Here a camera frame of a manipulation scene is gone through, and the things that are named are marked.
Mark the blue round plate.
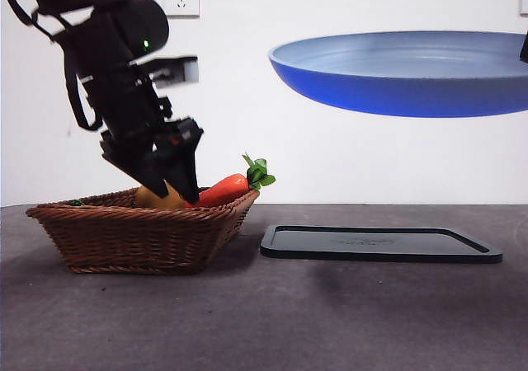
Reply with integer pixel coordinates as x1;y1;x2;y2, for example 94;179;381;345
267;31;528;119

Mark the black rectangular tray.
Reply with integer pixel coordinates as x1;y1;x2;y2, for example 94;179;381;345
259;224;504;265

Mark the brown wicker basket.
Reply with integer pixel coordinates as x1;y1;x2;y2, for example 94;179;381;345
26;186;261;276

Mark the orange carrot with green leaves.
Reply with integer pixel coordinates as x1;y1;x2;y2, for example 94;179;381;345
185;153;276;208

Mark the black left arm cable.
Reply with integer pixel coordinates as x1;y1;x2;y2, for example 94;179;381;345
0;0;104;132

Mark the yellow-brown potato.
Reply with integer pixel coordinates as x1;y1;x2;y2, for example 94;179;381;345
134;181;189;209

